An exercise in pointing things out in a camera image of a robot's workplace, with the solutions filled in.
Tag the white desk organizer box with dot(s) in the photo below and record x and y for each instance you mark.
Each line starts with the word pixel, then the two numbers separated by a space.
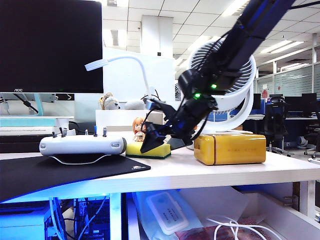
pixel 112 120

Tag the yellow cleaning sponge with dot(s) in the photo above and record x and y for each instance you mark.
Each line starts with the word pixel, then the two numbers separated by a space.
pixel 157 151

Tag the white desk fan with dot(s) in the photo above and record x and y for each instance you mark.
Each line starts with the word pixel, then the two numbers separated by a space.
pixel 240 100

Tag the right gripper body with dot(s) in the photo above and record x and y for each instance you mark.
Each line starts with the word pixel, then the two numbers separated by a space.
pixel 192 115

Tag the white desk drawer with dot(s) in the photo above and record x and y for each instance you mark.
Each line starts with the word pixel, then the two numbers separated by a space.
pixel 287 217

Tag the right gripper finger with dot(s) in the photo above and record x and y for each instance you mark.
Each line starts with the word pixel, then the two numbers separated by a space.
pixel 162 107
pixel 152 142

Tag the white gooseneck desk lamp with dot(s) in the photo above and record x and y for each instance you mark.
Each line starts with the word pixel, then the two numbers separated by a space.
pixel 140 68

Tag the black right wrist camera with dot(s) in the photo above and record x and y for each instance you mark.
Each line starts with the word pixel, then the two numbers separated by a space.
pixel 188 82

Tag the grey plush toy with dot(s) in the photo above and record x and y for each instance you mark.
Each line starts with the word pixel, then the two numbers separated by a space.
pixel 135 105

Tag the yellow metal tin box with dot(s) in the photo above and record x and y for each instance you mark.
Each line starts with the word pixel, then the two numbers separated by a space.
pixel 235 150

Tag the teal monitor riser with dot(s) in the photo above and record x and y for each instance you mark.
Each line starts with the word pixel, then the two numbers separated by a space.
pixel 25 122

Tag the beige-maned plush toy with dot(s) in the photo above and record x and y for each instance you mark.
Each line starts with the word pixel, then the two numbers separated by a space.
pixel 109 102

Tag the orange-haired anime girl figurine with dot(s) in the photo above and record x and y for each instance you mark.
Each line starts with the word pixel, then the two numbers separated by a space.
pixel 138 125

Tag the white rectangular plastic case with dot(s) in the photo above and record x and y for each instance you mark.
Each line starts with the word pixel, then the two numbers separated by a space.
pixel 167 212

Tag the black AOC monitor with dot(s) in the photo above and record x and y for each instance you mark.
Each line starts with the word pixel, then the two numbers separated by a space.
pixel 50 45

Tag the white plastic packet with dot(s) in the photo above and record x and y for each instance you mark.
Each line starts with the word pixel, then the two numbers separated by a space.
pixel 142 207

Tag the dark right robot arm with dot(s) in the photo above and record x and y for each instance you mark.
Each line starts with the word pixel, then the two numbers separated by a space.
pixel 250 30

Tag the white RC transmitter controller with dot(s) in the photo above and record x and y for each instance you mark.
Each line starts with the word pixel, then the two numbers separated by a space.
pixel 80 146

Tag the red patterned packet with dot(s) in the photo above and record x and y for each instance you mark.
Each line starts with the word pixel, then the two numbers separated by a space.
pixel 200 233

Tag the white partition board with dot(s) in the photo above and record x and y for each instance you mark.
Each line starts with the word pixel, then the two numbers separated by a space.
pixel 155 75

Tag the black office chair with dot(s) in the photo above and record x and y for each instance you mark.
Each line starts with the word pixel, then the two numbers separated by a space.
pixel 277 125

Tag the black Corsair mouse pad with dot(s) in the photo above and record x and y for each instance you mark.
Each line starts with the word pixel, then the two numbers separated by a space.
pixel 50 175

